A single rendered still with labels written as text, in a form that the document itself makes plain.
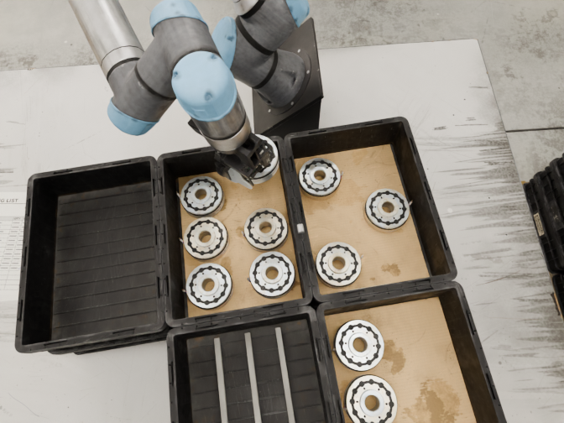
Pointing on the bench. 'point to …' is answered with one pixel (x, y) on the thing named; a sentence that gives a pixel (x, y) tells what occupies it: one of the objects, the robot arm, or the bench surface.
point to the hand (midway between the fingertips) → (243, 167)
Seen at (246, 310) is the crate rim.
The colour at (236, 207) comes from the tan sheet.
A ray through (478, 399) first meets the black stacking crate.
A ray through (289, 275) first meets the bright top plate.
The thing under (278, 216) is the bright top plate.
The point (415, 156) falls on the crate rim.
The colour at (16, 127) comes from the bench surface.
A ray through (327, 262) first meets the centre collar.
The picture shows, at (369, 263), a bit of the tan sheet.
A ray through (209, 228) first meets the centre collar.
